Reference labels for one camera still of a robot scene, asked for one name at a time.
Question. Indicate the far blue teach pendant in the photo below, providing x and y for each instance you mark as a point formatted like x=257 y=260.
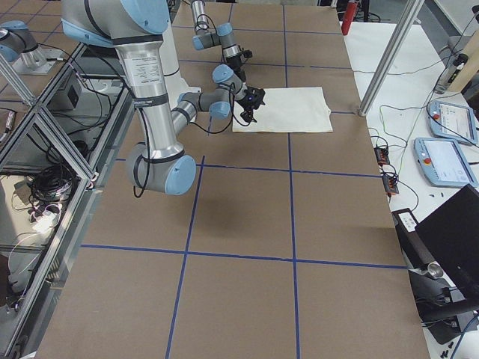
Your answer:
x=453 y=121

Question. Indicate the blue teach pendant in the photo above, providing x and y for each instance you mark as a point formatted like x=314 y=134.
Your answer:
x=443 y=163
x=453 y=121

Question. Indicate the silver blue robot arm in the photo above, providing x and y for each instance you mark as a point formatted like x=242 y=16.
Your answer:
x=136 y=29
x=208 y=35

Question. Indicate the cream long-sleeve cat shirt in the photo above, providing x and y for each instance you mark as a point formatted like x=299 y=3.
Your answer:
x=291 y=110

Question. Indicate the near blue teach pendant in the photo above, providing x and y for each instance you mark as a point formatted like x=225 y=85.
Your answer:
x=443 y=163

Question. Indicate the near orange circuit board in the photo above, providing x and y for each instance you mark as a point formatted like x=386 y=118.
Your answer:
x=390 y=184

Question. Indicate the far orange circuit board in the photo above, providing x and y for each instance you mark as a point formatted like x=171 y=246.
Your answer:
x=382 y=155

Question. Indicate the clear bottle on desk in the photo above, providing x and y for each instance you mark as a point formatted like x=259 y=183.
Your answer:
x=451 y=72

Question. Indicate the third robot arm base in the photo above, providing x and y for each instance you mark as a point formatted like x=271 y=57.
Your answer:
x=28 y=57

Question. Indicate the orange circuit board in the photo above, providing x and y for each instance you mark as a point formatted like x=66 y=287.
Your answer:
x=390 y=184
x=382 y=155

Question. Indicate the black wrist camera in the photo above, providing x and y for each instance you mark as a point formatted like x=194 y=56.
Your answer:
x=246 y=54

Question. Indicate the black monitor on arm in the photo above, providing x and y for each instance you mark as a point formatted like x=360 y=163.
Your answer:
x=450 y=234

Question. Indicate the red fire extinguisher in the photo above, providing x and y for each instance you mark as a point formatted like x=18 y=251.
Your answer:
x=348 y=16

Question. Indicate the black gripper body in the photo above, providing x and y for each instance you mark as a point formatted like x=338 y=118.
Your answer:
x=237 y=69
x=248 y=108

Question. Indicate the grey aluminium frame post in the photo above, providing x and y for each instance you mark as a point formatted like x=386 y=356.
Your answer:
x=397 y=38

